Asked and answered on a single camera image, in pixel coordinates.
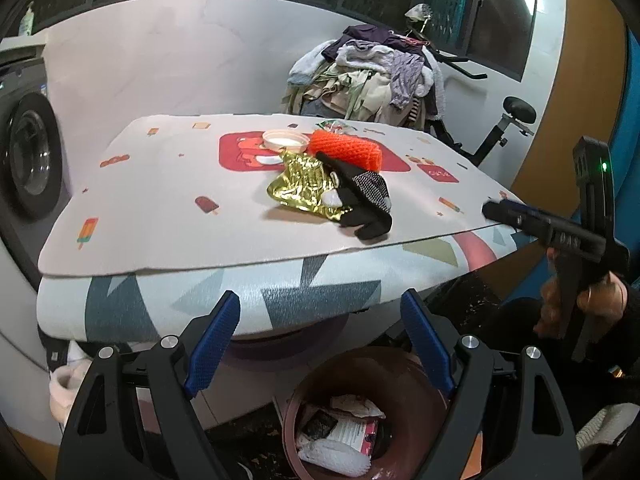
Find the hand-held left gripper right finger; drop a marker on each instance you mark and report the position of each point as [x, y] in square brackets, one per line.
[427, 340]

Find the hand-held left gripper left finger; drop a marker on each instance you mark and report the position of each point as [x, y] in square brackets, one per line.
[212, 340]

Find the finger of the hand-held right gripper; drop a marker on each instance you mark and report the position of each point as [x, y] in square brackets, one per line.
[515, 215]

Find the brown waste bin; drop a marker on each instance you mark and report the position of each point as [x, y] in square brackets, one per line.
[380, 375]

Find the white plastic wrapper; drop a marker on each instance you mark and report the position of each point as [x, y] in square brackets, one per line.
[357, 405]

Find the clear package with white card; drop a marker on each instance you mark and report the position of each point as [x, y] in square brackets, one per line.
[355, 430]

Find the person's right hand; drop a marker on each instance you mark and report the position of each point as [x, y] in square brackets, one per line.
[605, 297]

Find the black exercise bike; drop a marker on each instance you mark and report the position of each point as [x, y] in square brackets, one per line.
[517, 108]

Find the printed table mat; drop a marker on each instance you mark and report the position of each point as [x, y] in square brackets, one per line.
[165, 220]

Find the black glove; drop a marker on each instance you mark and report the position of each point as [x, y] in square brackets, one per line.
[365, 210]

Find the pale fuzzy slipper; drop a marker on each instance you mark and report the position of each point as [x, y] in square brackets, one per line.
[62, 390]

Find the gold foil wrapper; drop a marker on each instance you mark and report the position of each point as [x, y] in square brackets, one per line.
[300, 185]

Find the orange crochet cloth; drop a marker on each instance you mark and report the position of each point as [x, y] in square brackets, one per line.
[345, 149]

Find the green snack packet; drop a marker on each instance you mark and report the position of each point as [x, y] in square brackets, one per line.
[332, 124]

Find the pile of clothes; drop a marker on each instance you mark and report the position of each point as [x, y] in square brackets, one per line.
[360, 80]

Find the small white rag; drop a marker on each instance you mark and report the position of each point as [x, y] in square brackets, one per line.
[417, 12]

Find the grey front-load washing machine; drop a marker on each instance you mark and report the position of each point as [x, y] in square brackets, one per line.
[30, 160]

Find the white counter cabinet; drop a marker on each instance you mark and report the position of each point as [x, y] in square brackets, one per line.
[15, 46]

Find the green soap pump bottle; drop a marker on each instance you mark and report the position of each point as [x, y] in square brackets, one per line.
[27, 22]

